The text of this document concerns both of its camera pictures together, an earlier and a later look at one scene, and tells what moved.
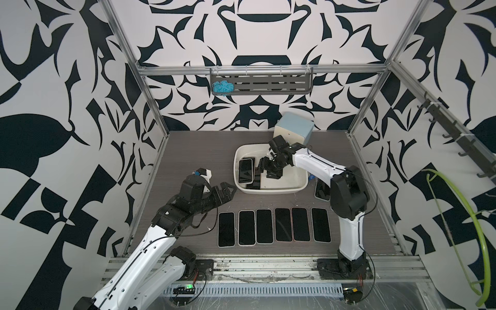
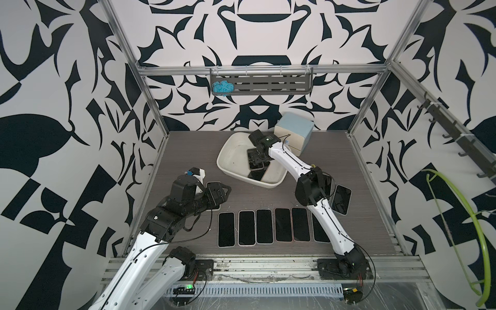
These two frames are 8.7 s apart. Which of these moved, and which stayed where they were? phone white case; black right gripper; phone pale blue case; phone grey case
Moved: black right gripper
Stayed: phone grey case; phone pale blue case; phone white case
